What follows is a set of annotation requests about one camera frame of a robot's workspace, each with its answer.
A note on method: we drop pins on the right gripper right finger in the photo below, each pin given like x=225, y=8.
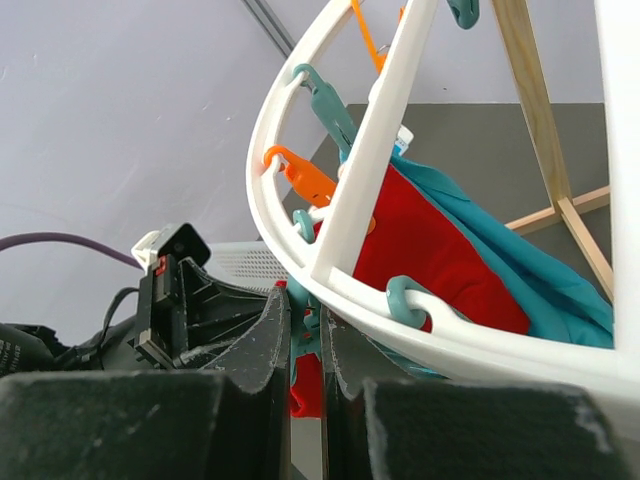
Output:
x=382, y=423

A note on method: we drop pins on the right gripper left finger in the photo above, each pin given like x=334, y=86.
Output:
x=228, y=420

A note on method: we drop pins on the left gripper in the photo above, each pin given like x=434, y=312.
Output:
x=186, y=318

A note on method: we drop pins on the red sock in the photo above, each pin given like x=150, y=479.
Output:
x=306, y=394
x=413, y=238

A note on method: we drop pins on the white round clip hanger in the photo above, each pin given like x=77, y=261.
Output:
x=449, y=344

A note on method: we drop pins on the teal clothespin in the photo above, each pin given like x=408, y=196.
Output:
x=397, y=289
x=329, y=108
x=305, y=320

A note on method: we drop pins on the teal cloth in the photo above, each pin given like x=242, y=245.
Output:
x=560, y=304

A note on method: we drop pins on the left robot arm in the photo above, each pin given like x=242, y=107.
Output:
x=30, y=348

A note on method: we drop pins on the white perforated plastic basket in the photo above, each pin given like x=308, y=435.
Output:
x=248, y=265

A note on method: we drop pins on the orange clothespin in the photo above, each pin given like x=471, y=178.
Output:
x=378, y=55
x=310, y=184

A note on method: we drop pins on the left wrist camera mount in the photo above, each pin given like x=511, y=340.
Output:
x=179, y=240

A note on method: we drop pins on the aluminium frame rail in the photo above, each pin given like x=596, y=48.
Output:
x=271, y=24

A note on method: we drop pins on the wooden drying rack frame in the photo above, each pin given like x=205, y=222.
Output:
x=518, y=37

